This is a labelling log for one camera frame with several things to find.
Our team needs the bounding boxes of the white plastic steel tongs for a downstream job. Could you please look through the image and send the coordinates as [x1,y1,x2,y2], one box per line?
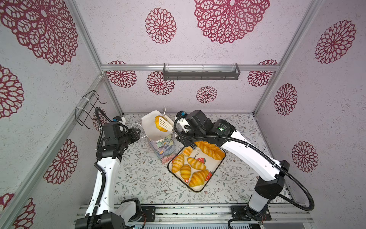
[157,115,174,132]

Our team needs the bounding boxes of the white floral paper bag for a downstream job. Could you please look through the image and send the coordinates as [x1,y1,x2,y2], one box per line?
[131,109,176,164]

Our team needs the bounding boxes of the striped fake roll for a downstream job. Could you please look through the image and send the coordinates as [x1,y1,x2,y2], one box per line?
[187,157,206,170]

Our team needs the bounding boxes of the round fake bun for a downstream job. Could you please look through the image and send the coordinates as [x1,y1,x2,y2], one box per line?
[154,115,170,132]

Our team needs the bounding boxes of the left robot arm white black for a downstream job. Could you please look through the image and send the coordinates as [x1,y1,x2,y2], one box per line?
[75,119,143,229]

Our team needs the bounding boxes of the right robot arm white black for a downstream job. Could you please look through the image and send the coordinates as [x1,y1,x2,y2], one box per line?
[173,110,289,215]

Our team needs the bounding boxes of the long twisted fake bread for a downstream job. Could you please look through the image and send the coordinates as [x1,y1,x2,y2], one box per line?
[195,141,226,160]

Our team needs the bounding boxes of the fake croissant top left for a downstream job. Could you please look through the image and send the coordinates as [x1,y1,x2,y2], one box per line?
[182,147,193,157]

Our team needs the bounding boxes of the small striped fake bun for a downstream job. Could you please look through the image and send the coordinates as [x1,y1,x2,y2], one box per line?
[180,164,192,180]

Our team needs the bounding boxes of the large fake croissant bottom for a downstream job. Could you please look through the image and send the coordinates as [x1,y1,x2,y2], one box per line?
[189,170,209,187]

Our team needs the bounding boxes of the white strawberry tray black rim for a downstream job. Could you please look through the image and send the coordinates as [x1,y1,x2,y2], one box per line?
[167,141,226,192]

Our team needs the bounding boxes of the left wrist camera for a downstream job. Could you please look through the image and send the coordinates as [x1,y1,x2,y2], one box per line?
[112,116,126,125]

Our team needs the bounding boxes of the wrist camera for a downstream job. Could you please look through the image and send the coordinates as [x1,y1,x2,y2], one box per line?
[176,111,187,118]
[112,116,126,125]

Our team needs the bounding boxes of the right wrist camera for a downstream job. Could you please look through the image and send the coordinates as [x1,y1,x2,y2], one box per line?
[176,111,187,118]

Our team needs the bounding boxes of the black wire wall rack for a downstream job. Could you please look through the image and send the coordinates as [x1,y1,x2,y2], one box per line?
[74,90,106,130]

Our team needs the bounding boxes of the black wall shelf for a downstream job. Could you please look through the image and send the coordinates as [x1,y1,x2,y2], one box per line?
[163,64,241,81]

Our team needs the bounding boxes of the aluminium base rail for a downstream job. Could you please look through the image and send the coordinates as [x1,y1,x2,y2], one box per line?
[74,203,311,229]

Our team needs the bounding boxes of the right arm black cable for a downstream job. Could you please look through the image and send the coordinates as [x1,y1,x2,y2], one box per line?
[173,114,315,229]

